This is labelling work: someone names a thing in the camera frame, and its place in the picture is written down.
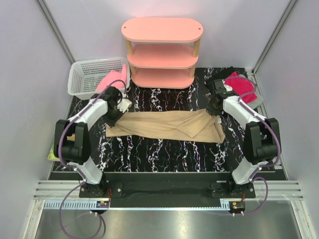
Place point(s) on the pink t-shirt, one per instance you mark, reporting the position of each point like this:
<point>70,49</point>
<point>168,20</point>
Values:
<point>115,79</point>

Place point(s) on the magenta t-shirt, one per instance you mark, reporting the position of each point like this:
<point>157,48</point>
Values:
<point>241,85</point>

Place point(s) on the pink three-tier shelf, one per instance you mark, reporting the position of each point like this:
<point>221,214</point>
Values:
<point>162,51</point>

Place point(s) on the green treehouse book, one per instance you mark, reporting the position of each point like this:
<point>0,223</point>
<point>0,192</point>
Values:
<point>51,155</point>

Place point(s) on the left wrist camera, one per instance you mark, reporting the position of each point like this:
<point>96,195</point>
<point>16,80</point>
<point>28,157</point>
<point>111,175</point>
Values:
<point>124,105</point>

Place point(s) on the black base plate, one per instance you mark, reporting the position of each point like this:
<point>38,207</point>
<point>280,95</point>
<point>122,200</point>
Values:
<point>168,190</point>

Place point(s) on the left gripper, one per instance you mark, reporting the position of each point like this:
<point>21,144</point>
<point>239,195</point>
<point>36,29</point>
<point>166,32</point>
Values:
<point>111,122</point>

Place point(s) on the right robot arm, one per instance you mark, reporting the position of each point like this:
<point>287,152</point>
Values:
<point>261,143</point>

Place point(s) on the grey t-shirt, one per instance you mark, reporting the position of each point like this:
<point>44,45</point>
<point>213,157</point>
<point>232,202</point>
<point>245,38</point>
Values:
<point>258,101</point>

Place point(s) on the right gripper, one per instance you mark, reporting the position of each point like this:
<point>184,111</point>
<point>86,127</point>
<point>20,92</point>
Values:
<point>211,111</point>

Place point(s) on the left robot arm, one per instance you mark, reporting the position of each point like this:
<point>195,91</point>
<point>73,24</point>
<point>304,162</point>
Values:
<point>72,143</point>

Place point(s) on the black t-shirt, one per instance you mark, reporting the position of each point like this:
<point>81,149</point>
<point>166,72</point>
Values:
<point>223,73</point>

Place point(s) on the white plastic basket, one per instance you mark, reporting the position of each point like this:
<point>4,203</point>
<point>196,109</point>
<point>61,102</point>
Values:
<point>85,76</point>

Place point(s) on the black marble mat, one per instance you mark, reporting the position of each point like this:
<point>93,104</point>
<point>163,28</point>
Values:
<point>140,154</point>

